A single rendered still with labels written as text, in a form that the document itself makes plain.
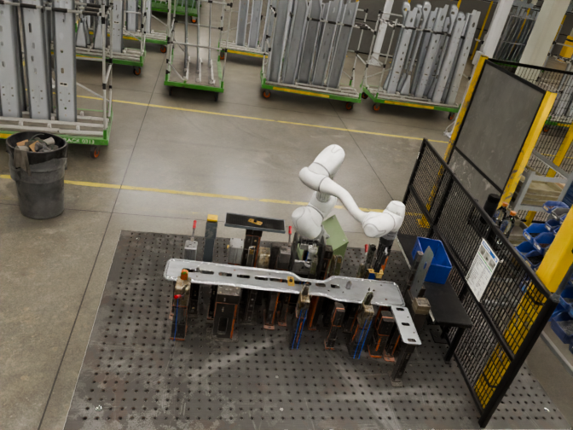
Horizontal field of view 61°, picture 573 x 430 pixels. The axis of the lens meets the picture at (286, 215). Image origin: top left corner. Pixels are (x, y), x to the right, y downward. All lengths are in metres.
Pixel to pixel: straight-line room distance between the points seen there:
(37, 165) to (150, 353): 2.53
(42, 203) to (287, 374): 3.10
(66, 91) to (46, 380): 3.76
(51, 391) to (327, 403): 1.78
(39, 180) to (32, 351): 1.70
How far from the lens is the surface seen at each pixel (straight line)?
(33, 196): 4.98
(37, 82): 6.44
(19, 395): 3.57
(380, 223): 2.47
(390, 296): 2.93
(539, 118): 4.51
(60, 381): 3.58
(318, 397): 2.66
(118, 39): 9.85
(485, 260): 2.87
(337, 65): 9.82
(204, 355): 2.73
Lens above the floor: 2.69
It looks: 29 degrees down
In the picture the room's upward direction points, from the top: 12 degrees clockwise
